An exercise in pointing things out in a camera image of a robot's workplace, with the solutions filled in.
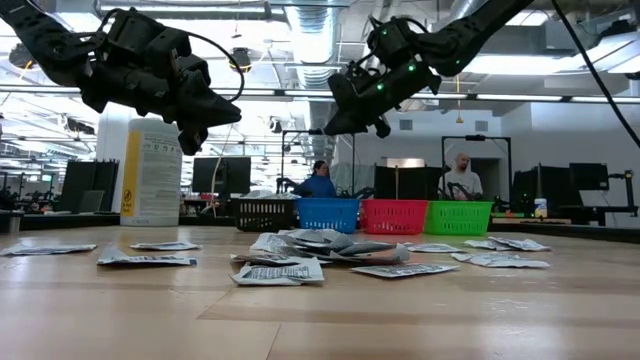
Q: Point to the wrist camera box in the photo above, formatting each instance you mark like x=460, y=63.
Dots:
x=350, y=87
x=192, y=67

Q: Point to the black partition panel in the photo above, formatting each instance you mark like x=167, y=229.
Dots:
x=95, y=180
x=415, y=182

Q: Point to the black ceiling pendant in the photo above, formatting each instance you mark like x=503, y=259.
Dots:
x=241, y=57
x=17, y=60

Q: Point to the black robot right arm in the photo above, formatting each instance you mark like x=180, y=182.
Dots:
x=475, y=25

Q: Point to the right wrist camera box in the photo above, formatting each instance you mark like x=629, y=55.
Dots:
x=350, y=87

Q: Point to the silver ceiling duct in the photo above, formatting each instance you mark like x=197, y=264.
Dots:
x=315, y=45

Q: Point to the green plastic basket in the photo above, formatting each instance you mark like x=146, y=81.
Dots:
x=457, y=218

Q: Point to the dark antiseptic towelette packet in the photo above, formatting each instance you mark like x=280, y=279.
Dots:
x=485, y=244
x=370, y=247
x=520, y=244

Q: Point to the person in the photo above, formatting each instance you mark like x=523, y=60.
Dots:
x=462, y=175
x=318, y=185

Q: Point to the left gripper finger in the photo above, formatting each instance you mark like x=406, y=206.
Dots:
x=217, y=97
x=215, y=116

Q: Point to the crumpled white sachet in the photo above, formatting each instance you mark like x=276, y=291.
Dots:
x=280, y=273

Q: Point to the red plastic basket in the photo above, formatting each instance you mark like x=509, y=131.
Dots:
x=394, y=217

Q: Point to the small white bottle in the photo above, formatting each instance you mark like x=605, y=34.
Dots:
x=540, y=209

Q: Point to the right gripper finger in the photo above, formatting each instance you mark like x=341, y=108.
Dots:
x=360, y=125
x=347, y=115

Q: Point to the ceiling light strip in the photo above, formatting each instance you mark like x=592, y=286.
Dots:
x=300, y=93

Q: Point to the white printed sachet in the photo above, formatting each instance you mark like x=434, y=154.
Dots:
x=402, y=270
x=432, y=247
x=500, y=260
x=270, y=260
x=387, y=257
x=145, y=259

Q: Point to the grey cup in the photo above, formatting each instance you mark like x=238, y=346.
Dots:
x=15, y=222

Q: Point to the black background robot arm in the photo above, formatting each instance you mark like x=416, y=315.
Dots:
x=357, y=193
x=285, y=185

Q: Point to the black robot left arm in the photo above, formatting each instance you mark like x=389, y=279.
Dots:
x=45, y=40

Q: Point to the black camera rig frame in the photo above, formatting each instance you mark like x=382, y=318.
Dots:
x=475, y=137
x=300, y=132

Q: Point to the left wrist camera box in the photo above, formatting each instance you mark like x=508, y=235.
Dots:
x=192, y=67

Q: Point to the black plastic basket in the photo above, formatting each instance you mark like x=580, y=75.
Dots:
x=265, y=215

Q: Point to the white wipes canister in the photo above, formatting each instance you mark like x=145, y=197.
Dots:
x=150, y=190

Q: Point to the blue plastic basket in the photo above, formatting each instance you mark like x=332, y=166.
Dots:
x=327, y=216

